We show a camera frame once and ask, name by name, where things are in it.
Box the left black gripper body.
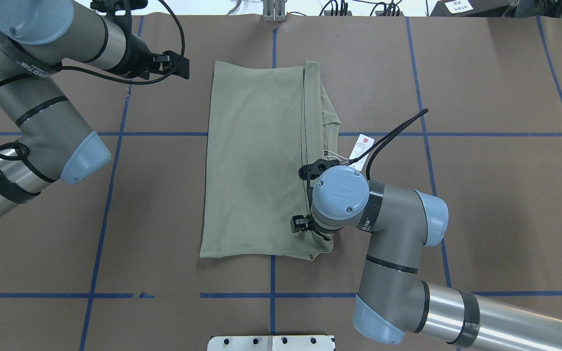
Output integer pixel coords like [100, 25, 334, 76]
[123, 35, 170, 79]

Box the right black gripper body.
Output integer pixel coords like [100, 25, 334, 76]
[307, 205, 330, 235]

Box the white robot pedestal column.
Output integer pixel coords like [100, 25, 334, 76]
[207, 334, 336, 351]

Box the black left camera cable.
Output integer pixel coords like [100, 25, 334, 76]
[0, 0, 186, 161]

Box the black box with label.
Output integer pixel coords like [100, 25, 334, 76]
[429, 0, 529, 18]

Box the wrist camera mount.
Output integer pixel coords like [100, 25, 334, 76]
[298, 158, 341, 186]
[89, 0, 149, 14]

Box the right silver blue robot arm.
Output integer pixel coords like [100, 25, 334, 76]
[291, 160, 562, 351]

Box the brown paper table cover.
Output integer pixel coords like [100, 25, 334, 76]
[0, 15, 562, 351]

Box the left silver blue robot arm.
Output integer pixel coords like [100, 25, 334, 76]
[0, 0, 190, 217]

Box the aluminium frame post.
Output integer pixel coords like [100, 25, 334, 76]
[262, 0, 287, 23]

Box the white paper hang tag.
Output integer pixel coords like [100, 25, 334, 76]
[325, 133, 375, 173]

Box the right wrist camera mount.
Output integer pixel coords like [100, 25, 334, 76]
[298, 158, 341, 186]

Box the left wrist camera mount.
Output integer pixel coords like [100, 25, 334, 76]
[89, 0, 149, 14]

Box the black right camera cable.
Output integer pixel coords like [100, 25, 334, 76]
[349, 108, 429, 182]

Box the black camera cable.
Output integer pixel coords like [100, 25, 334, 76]
[349, 108, 429, 182]
[0, 0, 186, 161]

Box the olive green long-sleeve shirt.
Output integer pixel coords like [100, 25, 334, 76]
[199, 61, 341, 260]

